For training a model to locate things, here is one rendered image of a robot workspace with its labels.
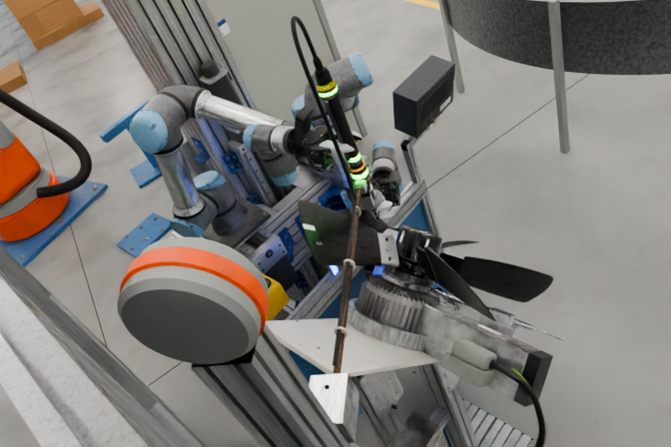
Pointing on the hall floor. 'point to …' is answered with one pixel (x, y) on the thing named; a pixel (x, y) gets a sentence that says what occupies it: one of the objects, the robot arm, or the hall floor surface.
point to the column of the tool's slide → (271, 397)
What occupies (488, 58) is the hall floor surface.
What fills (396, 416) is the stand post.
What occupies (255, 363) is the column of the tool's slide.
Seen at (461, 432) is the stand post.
